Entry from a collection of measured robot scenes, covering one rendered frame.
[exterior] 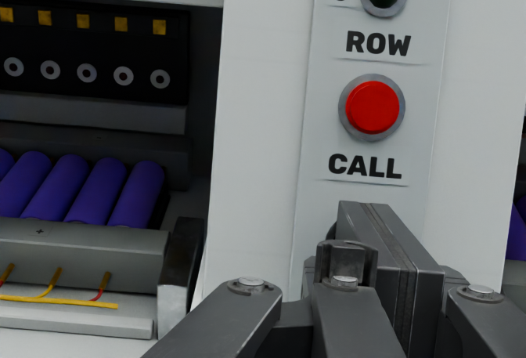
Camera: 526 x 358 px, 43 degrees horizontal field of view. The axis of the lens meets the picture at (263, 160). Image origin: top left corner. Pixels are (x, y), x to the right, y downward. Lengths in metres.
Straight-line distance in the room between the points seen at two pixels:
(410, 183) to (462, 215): 0.02
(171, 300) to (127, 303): 0.04
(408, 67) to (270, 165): 0.05
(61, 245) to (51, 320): 0.03
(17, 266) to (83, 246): 0.03
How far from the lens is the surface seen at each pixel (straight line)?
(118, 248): 0.29
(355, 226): 0.17
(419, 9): 0.21
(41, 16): 0.38
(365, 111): 0.20
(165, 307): 0.26
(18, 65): 0.40
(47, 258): 0.30
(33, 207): 0.33
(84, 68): 0.38
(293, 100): 0.20
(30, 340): 0.28
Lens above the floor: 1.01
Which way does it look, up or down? 8 degrees down
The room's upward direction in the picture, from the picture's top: 5 degrees clockwise
